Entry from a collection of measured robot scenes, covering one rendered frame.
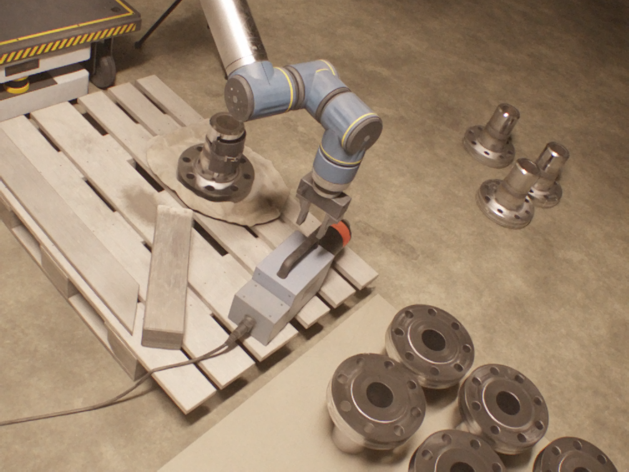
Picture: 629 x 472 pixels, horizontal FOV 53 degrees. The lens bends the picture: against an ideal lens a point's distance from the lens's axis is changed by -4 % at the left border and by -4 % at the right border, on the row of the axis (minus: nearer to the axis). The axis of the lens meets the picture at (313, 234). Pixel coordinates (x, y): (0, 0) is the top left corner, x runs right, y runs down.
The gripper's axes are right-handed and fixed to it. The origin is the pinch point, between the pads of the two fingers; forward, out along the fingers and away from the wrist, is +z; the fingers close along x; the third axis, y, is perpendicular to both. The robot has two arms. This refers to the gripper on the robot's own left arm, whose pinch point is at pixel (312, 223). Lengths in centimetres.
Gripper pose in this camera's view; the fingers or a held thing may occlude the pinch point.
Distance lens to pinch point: 172.4
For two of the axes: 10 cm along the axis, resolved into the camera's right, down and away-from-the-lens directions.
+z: -2.7, 6.7, 6.9
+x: 8.0, 5.5, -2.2
